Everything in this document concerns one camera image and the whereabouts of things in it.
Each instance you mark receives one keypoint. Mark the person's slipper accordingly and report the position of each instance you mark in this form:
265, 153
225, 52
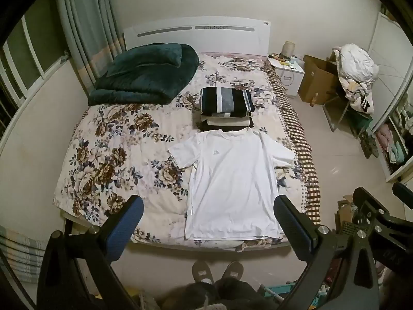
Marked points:
202, 271
233, 269

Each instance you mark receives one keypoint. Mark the person's right slipper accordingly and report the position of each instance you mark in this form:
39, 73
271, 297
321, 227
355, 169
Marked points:
233, 269

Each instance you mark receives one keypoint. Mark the striped cloth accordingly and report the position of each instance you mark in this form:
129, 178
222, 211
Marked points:
19, 255

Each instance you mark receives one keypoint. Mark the white wardrobe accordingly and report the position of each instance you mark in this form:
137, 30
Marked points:
387, 55

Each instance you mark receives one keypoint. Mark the teal plastic basket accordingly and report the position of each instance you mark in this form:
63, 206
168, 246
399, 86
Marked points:
277, 292

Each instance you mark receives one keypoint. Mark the folded beige garment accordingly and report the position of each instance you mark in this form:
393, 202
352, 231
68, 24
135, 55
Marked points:
229, 121

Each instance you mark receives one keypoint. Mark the small cardboard box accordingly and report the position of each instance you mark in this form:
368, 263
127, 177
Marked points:
343, 213

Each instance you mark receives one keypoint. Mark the dark green blanket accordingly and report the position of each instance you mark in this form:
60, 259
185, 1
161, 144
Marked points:
145, 74

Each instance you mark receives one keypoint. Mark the window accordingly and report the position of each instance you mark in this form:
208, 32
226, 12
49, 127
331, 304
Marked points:
29, 55

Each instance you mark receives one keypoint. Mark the grey curtain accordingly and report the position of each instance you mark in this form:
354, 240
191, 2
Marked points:
84, 32

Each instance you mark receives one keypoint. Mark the large cardboard box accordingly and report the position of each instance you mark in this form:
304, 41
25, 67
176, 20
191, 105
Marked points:
319, 80

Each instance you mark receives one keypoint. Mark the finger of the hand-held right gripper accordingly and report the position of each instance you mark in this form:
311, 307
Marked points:
405, 191
371, 206

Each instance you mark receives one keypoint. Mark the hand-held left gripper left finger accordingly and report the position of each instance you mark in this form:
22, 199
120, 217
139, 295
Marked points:
125, 229

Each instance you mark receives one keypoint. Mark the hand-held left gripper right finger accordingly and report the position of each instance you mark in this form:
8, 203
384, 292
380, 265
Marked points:
290, 229

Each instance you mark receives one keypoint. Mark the person's legs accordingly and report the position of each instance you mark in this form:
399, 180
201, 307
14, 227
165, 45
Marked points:
209, 297

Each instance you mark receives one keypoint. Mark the folded dark garment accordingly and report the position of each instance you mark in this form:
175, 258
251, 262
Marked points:
198, 121

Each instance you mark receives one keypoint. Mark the white nightstand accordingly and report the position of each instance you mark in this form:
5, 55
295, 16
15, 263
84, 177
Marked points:
292, 77

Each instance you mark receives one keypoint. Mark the bed with floral sheet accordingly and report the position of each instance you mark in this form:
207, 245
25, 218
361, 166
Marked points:
129, 142

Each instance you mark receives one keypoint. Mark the white headboard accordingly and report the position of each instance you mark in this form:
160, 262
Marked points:
193, 38

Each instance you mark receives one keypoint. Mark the brown checkered bed sheet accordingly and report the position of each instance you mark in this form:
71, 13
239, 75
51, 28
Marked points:
300, 135

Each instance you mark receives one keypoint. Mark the white t-shirt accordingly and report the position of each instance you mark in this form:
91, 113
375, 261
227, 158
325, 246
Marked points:
232, 184

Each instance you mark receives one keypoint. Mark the person's left slipper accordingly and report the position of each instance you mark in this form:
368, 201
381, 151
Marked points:
202, 271

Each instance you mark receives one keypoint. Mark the folding chair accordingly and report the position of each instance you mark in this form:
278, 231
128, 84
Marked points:
342, 113

